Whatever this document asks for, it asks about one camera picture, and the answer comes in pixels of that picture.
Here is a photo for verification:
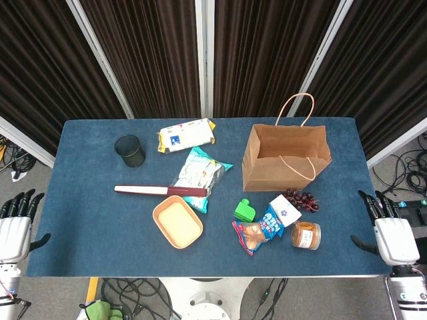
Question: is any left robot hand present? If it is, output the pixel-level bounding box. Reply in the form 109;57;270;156
0;189;51;264

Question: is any white table pedestal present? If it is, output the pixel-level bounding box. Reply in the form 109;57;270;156
156;277;254;320

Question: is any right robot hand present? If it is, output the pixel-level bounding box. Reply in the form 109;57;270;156
350;189;420;267

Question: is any peanut butter jar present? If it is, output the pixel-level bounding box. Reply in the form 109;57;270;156
290;221;322;249

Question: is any blue felt table mat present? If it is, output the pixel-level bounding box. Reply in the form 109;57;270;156
25;116;393;278

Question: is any teal clear snack bag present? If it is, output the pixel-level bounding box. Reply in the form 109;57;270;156
171;146;234;214

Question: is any green cloth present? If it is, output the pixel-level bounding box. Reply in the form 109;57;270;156
79;299;124;320

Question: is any white flower paper cup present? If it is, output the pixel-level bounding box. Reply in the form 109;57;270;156
268;195;302;225

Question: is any orange plastic container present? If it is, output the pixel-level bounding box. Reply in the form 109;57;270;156
152;195;204;249

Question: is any maroon white long box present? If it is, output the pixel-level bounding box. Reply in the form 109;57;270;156
113;185;207;197

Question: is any black mesh pen cup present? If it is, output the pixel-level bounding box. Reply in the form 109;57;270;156
114;134;146;167

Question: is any blue red snack bag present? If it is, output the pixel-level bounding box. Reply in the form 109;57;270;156
232;205;284;257

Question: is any green plastic block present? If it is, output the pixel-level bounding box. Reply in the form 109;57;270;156
234;198;257;223

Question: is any yellow floor tape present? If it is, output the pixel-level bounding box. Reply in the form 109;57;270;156
85;277;100;303

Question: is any brown paper bag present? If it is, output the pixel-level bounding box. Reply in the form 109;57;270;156
242;93;332;193

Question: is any brown pleated partition panel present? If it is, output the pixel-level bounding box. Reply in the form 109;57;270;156
288;0;427;161
213;0;341;118
78;0;203;119
0;0;129;157

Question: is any purple grape bunch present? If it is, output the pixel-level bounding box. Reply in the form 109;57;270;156
283;189;320;213

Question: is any black floor cable tangle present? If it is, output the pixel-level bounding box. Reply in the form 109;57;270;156
0;133;37;176
99;278;183;320
372;133;427;198

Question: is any white yellow wipes pack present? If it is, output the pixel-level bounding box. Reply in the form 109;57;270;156
157;118;216;154

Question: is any cable with green switch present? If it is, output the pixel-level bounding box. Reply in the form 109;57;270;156
260;278;290;320

